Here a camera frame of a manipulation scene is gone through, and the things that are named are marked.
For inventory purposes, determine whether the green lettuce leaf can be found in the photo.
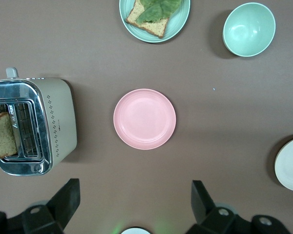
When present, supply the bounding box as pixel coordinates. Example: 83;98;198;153
136;0;182;24

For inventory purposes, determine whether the green plate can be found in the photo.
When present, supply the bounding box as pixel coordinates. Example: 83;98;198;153
119;0;191;43

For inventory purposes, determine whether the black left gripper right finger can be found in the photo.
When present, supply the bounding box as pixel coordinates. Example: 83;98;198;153
187;180;237;234

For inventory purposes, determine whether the brown toast slice on plate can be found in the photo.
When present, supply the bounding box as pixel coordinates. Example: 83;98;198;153
125;0;171;39

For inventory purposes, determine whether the shallow pink plate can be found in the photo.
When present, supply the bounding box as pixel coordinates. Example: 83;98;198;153
113;88;177;150

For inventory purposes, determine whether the beige and chrome toaster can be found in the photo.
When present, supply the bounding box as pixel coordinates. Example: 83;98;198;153
0;67;78;176

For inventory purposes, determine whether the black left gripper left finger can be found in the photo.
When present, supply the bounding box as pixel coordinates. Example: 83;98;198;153
21;178;81;234

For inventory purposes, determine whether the shallow beige plate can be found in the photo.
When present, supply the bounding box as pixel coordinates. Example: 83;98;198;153
274;136;293;193

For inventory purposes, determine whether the green bowl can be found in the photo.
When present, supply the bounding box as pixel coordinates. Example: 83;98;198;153
222;2;276;58

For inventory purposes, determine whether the brown bread slice in toaster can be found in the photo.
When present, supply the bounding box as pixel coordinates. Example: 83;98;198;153
0;112;18;159

